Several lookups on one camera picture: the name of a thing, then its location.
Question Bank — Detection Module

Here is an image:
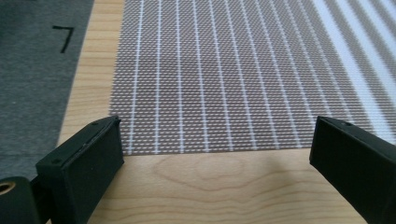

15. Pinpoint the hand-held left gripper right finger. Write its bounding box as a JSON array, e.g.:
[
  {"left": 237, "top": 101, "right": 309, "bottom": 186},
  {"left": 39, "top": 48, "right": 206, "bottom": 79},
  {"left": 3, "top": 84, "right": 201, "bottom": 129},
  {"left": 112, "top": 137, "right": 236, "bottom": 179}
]
[{"left": 309, "top": 115, "right": 396, "bottom": 224}]

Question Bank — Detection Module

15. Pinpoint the grey felt mat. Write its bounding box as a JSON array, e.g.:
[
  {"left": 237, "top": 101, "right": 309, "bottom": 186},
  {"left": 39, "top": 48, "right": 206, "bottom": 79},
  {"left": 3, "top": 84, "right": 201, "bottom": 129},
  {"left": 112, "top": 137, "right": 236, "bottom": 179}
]
[{"left": 0, "top": 0, "right": 95, "bottom": 181}]

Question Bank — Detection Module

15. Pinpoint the brown woven striped placemat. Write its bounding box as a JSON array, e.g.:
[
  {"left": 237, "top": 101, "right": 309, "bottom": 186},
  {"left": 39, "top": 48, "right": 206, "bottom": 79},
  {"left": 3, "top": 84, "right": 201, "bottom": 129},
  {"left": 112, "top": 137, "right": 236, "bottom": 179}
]
[{"left": 107, "top": 0, "right": 396, "bottom": 156}]

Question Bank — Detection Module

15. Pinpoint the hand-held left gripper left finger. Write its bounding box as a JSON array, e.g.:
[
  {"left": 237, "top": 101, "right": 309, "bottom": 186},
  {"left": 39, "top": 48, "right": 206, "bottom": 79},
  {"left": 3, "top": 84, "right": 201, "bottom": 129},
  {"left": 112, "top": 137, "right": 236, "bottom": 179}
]
[{"left": 35, "top": 115, "right": 125, "bottom": 224}]

